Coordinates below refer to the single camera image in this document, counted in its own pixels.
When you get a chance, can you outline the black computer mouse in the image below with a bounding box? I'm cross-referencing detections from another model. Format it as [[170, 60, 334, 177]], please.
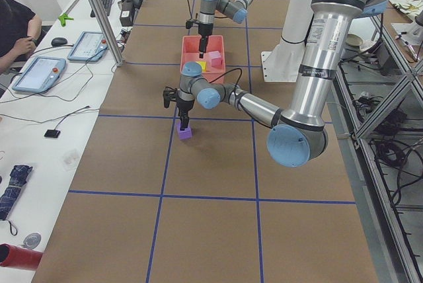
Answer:
[[51, 37, 68, 47]]

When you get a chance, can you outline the pink plastic bin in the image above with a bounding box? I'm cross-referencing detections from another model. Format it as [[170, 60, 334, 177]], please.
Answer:
[[180, 35, 226, 83]]

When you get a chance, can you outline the seated person in black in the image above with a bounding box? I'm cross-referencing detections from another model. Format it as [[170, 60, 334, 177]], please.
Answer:
[[1, 0, 42, 73]]

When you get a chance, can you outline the small black device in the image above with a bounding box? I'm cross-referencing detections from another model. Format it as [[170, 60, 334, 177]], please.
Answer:
[[44, 129, 61, 139]]

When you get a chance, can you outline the red cylinder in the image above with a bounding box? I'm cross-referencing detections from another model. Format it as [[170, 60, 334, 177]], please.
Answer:
[[1, 243, 43, 270]]

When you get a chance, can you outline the blue teach pendant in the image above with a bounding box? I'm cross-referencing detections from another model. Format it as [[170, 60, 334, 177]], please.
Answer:
[[12, 57, 67, 93], [67, 31, 108, 62]]

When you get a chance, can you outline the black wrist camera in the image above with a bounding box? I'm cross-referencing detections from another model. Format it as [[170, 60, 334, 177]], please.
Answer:
[[163, 86, 178, 108], [185, 19, 200, 30]]

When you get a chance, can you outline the yellow foam block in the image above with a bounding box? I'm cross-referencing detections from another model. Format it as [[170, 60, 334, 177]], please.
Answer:
[[196, 61, 207, 72]]

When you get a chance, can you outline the purple foam block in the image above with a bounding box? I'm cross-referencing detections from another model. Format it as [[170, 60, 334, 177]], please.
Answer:
[[176, 123, 192, 140]]

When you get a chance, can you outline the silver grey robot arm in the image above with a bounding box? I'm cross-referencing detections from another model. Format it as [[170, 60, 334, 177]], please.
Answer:
[[163, 0, 387, 167], [194, 0, 253, 58]]

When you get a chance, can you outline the far blue teach pendant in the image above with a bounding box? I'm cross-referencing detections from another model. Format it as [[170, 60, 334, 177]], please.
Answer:
[[67, 31, 108, 62]]

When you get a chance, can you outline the folded blue umbrella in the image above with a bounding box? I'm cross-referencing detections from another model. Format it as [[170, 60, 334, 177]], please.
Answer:
[[1, 165, 33, 236]]

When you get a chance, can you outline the pink foam block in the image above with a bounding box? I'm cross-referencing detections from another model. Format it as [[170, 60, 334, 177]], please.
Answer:
[[208, 51, 222, 67]]

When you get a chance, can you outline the near blue teach pendant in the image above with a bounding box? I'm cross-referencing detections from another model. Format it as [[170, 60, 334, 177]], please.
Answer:
[[12, 57, 67, 93]]

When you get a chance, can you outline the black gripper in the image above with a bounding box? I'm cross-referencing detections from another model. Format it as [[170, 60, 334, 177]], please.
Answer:
[[176, 100, 194, 130], [198, 22, 213, 58]]

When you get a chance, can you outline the aluminium frame post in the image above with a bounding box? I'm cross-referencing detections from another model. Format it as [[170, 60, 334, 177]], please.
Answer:
[[89, 0, 123, 67]]

